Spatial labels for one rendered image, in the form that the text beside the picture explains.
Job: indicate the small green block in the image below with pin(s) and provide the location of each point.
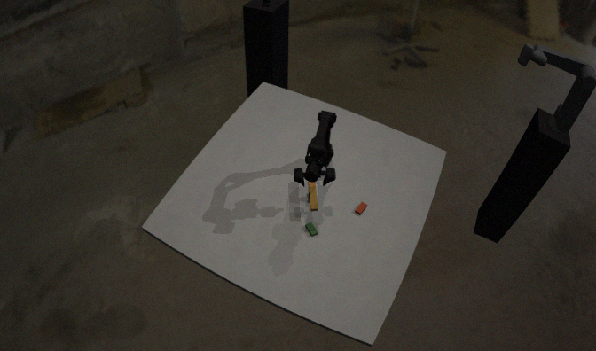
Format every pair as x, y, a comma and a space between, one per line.
311, 228

